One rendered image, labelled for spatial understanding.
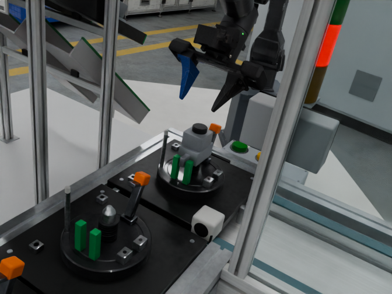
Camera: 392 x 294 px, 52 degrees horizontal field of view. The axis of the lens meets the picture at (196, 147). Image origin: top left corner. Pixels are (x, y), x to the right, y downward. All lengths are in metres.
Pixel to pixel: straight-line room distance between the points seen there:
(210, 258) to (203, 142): 0.22
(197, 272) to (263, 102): 0.29
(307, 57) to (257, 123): 0.13
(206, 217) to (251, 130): 0.21
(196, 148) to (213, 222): 0.15
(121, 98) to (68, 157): 0.25
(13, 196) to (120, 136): 0.37
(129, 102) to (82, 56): 0.18
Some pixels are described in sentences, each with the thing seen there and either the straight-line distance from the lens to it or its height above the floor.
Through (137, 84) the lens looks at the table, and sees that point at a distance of 1.56.
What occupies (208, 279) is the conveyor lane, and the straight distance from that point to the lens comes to 0.66.
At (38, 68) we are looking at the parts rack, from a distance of 0.69.
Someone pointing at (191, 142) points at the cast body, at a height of 1.07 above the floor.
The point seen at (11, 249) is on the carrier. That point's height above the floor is 0.97.
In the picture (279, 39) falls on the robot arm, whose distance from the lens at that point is 1.08.
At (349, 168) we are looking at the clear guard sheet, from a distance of 0.53.
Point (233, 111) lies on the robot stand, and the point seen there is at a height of 0.98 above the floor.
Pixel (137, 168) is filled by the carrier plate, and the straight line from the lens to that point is 0.85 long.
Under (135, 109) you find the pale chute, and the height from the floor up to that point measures 1.03.
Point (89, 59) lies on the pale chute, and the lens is 0.82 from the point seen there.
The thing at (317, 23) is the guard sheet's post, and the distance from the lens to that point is 0.48.
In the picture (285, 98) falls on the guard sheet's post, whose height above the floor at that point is 1.27.
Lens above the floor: 1.44
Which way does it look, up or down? 30 degrees down
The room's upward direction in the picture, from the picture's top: 11 degrees clockwise
